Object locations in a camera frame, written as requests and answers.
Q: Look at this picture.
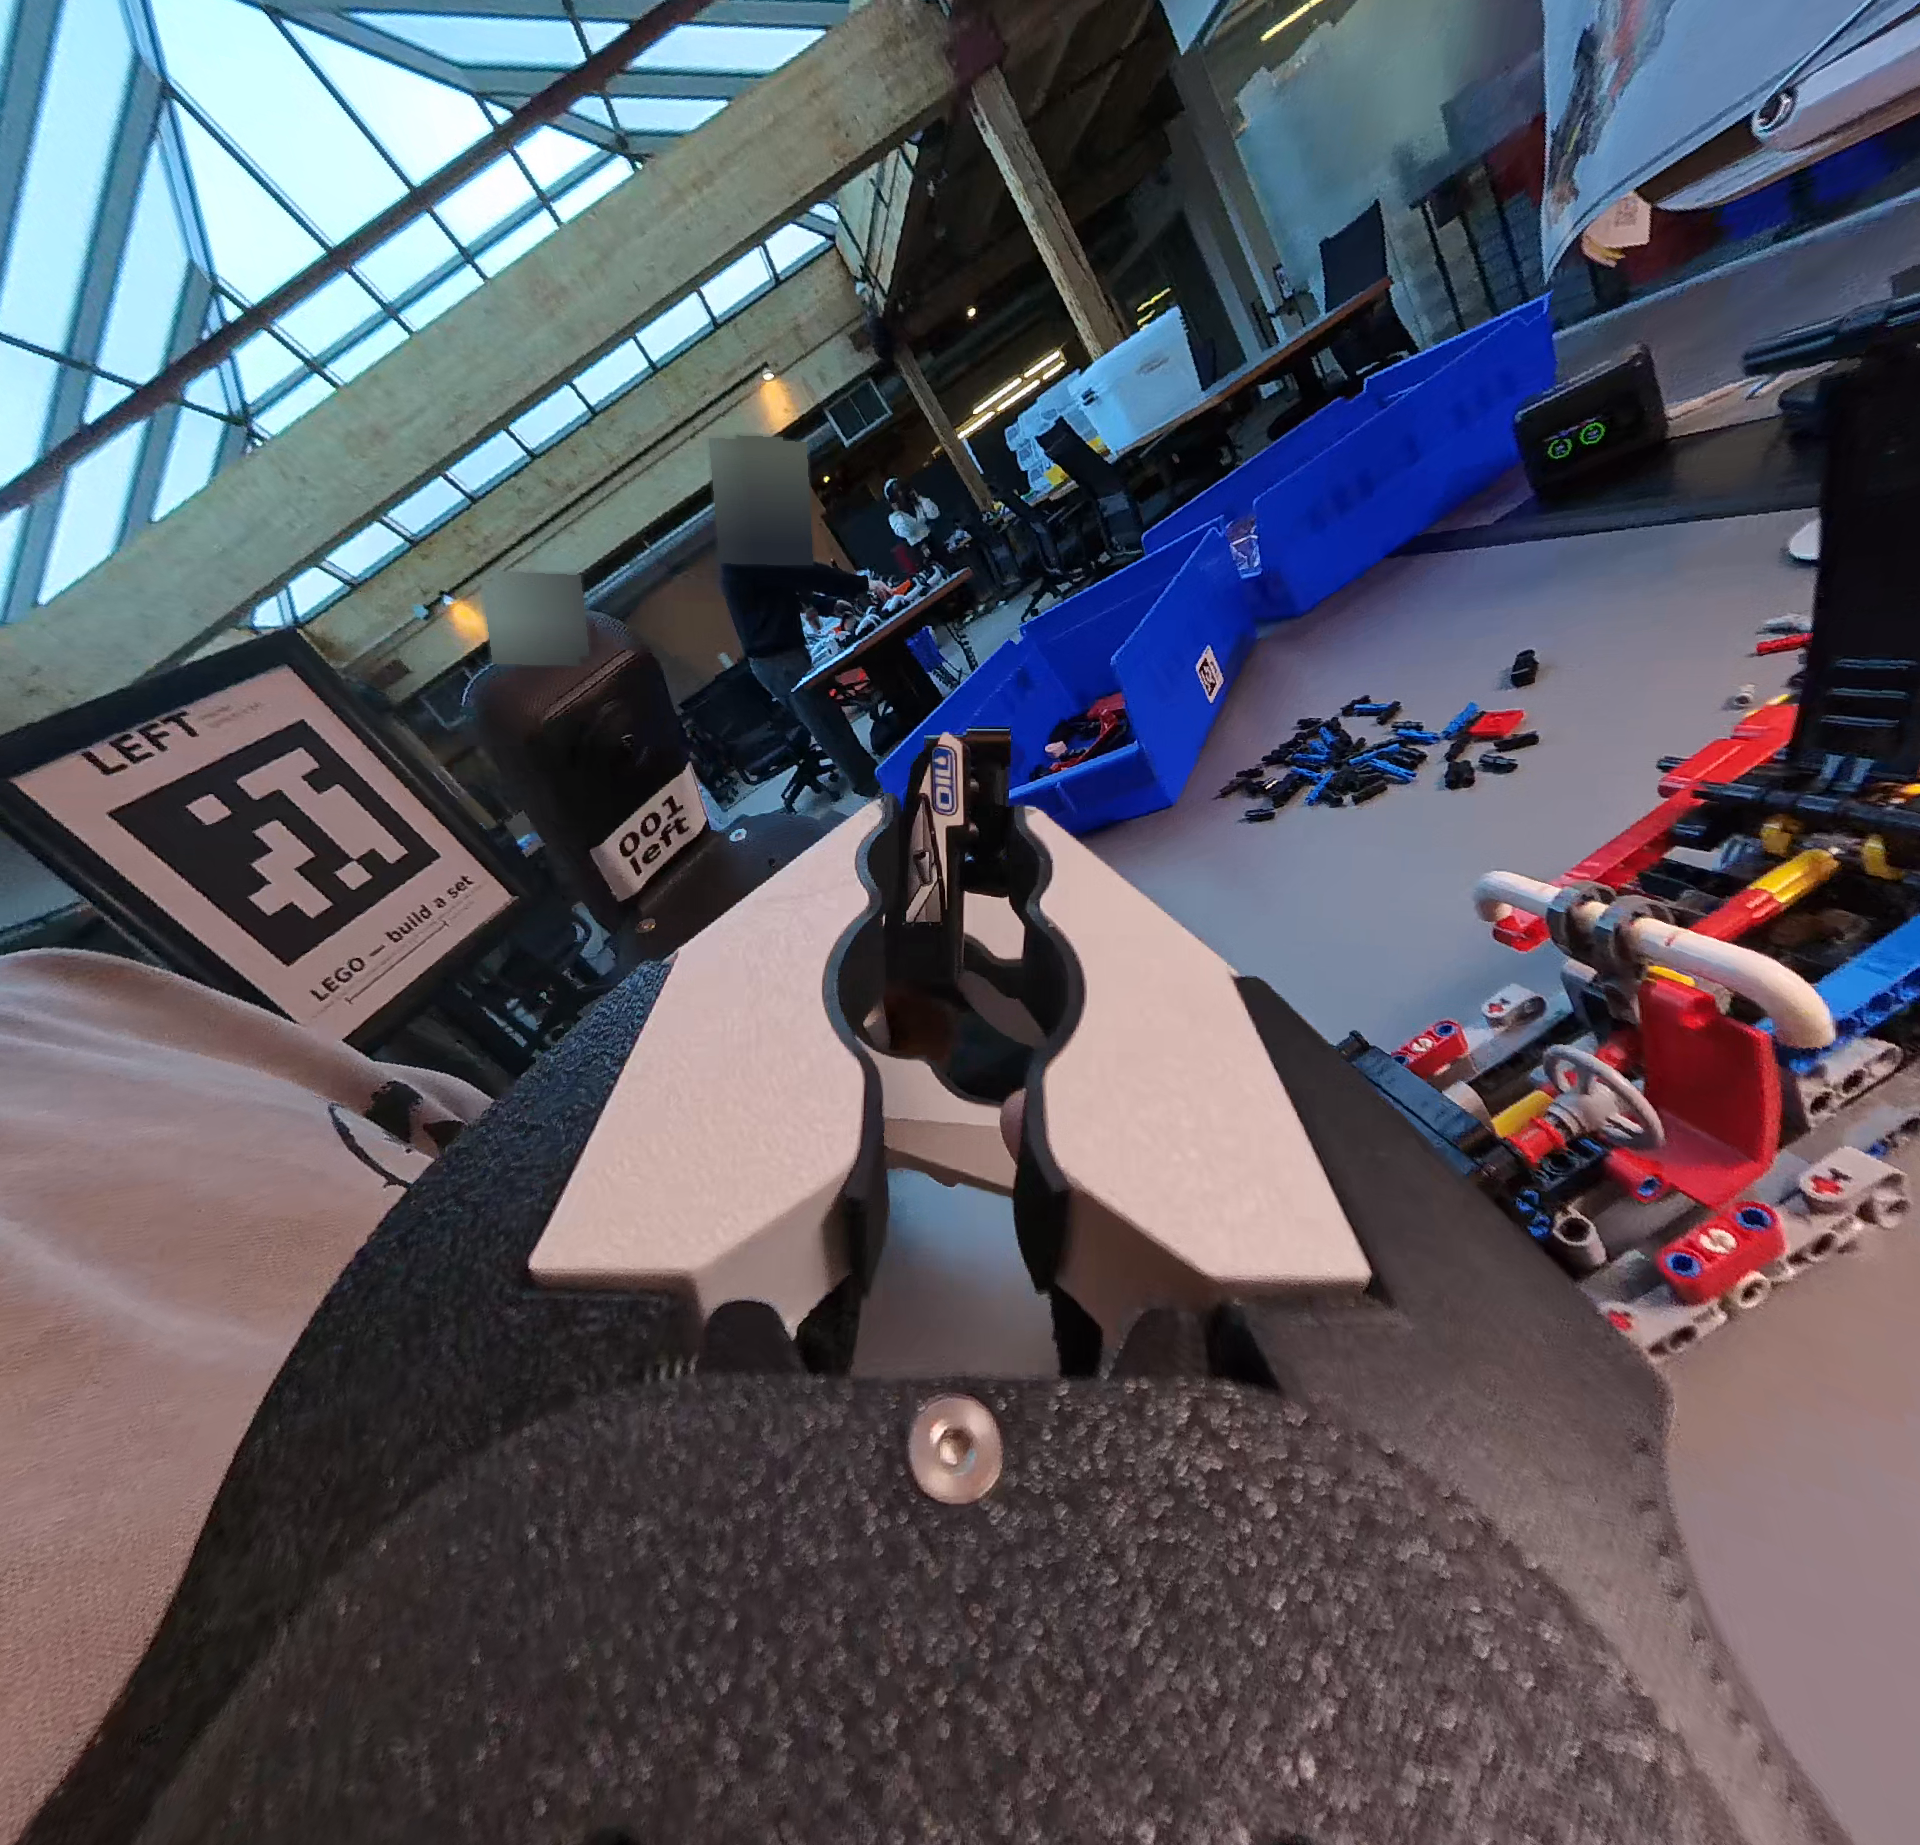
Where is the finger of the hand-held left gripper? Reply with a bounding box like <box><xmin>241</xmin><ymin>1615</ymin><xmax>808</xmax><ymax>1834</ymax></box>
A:
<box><xmin>880</xmin><ymin>1109</ymin><xmax>1023</xmax><ymax>1193</ymax></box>

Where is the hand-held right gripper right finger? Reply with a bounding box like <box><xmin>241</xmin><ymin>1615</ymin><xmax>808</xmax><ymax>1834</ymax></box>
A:
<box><xmin>1016</xmin><ymin>803</ymin><xmax>1376</xmax><ymax>1371</ymax></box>

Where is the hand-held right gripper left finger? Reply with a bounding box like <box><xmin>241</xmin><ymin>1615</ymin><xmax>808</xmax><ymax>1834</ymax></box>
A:
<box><xmin>528</xmin><ymin>797</ymin><xmax>898</xmax><ymax>1342</ymax></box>

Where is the long black lego piece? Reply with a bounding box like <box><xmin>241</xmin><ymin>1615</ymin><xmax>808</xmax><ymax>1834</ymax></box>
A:
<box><xmin>880</xmin><ymin>731</ymin><xmax>1011</xmax><ymax>1057</ymax></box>

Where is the lego car chassis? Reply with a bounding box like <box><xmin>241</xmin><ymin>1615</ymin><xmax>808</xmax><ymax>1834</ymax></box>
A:
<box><xmin>1341</xmin><ymin>693</ymin><xmax>1920</xmax><ymax>1360</ymax></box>

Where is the pile of colourful lego pieces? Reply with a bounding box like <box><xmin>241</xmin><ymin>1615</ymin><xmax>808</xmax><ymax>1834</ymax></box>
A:
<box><xmin>1727</xmin><ymin>608</ymin><xmax>1816</xmax><ymax>715</ymax></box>

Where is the lego instruction booklet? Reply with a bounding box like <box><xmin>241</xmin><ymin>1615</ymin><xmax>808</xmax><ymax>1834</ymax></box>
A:
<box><xmin>1533</xmin><ymin>0</ymin><xmax>1920</xmax><ymax>278</ymax></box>

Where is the pile of black blue pins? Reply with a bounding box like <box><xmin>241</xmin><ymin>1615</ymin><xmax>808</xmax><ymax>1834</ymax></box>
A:
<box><xmin>1218</xmin><ymin>649</ymin><xmax>1546</xmax><ymax>822</ymax></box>

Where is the black framed marker sign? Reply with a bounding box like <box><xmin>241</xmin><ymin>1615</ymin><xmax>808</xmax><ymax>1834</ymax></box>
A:
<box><xmin>0</xmin><ymin>630</ymin><xmax>528</xmax><ymax>1050</ymax></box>

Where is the blue bin with square label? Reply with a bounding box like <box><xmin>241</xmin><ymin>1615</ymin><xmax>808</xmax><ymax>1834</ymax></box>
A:
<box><xmin>872</xmin><ymin>520</ymin><xmax>1259</xmax><ymax>834</ymax></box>

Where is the black office chair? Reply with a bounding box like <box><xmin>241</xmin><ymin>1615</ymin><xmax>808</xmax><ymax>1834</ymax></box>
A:
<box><xmin>1035</xmin><ymin>417</ymin><xmax>1146</xmax><ymax>566</ymax></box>
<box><xmin>1318</xmin><ymin>202</ymin><xmax>1419</xmax><ymax>381</ymax></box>

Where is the stack of white storage boxes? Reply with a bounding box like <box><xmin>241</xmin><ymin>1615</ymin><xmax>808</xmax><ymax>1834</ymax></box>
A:
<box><xmin>1003</xmin><ymin>305</ymin><xmax>1202</xmax><ymax>485</ymax></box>

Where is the long blue storage bin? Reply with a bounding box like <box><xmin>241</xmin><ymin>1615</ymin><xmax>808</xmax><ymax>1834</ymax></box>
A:
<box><xmin>1146</xmin><ymin>295</ymin><xmax>1557</xmax><ymax>622</ymax></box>

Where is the black desk mat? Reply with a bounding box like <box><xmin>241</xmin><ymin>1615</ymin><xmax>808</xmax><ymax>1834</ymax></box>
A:
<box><xmin>1402</xmin><ymin>417</ymin><xmax>1824</xmax><ymax>553</ymax></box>

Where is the black power bank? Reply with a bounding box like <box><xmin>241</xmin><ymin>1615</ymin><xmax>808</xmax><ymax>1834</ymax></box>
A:
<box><xmin>1520</xmin><ymin>347</ymin><xmax>1673</xmax><ymax>495</ymax></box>

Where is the long wooden desk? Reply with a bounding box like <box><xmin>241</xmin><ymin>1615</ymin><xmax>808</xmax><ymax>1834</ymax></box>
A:
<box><xmin>1108</xmin><ymin>278</ymin><xmax>1400</xmax><ymax>455</ymax></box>

